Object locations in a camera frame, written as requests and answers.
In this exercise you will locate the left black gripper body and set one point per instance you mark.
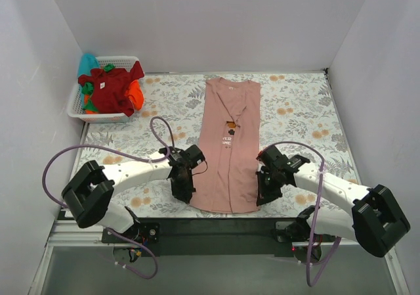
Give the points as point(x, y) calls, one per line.
point(180, 183)

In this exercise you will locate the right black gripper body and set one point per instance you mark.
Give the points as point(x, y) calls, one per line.
point(268, 185)

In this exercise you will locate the pink printed t-shirt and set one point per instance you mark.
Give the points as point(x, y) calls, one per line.
point(229, 140)

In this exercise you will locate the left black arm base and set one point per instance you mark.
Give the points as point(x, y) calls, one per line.
point(145, 233)

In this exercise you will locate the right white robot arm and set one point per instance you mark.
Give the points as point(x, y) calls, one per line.
point(370, 216)

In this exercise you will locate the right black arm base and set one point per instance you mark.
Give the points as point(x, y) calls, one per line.
point(298, 236)

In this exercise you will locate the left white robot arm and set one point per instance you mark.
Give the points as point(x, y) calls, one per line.
point(89, 193)

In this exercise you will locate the floral table mat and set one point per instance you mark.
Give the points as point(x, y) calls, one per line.
point(297, 112)

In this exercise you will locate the orange t-shirt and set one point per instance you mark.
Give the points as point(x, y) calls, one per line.
point(127, 99)

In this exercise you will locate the dark red t-shirt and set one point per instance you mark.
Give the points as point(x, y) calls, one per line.
point(118, 76)

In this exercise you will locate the white plastic laundry basket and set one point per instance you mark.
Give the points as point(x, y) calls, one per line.
point(75, 108)

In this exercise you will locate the teal t-shirt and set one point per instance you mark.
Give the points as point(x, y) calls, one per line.
point(86, 64)

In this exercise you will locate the aluminium frame rail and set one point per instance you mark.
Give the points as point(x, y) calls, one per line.
point(370, 233)

